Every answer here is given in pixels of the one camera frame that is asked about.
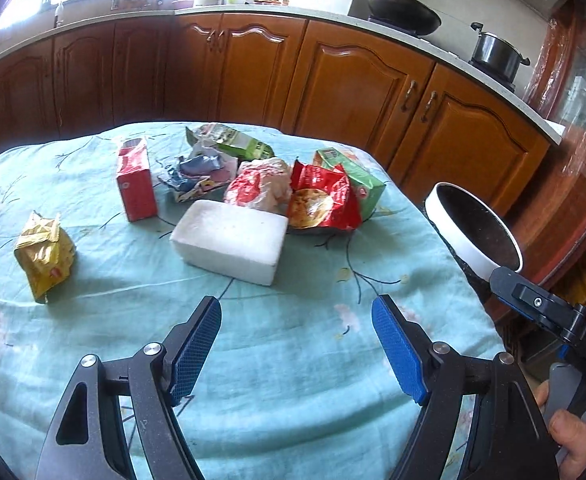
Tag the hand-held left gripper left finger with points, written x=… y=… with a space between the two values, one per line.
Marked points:
x=198 y=345

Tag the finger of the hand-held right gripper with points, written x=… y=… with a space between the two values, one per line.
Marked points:
x=535 y=302

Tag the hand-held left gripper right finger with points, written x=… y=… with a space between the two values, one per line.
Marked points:
x=398 y=350

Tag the white round trash bin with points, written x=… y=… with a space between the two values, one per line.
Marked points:
x=453 y=232

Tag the red carton box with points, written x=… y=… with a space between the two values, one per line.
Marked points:
x=137 y=190

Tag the blue white wrapper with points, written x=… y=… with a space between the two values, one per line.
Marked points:
x=198 y=172

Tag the green carton box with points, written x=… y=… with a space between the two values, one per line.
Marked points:
x=365 y=180

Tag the red snack bag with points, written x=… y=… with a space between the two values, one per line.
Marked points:
x=318 y=195

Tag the green spout pouch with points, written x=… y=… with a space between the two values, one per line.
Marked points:
x=238 y=142

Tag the person's right hand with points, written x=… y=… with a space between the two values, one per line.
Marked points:
x=580 y=435

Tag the floral light green tablecloth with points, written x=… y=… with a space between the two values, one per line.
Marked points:
x=283 y=350

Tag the white foam block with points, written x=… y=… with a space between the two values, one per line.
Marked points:
x=230 y=240

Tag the translucent red white plastic bag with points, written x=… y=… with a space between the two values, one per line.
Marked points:
x=258 y=187

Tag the yellow snack packet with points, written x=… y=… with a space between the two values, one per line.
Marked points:
x=45 y=255

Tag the plastic wrapped wooden door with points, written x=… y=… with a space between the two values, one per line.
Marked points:
x=568 y=110

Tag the steel cooking pot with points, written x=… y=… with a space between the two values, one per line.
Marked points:
x=495 y=52

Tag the wooden kitchen cabinets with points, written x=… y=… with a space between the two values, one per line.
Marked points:
x=353 y=85

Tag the black wok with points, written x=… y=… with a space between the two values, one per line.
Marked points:
x=403 y=12

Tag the sink faucet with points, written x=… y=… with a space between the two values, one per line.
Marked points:
x=58 y=7

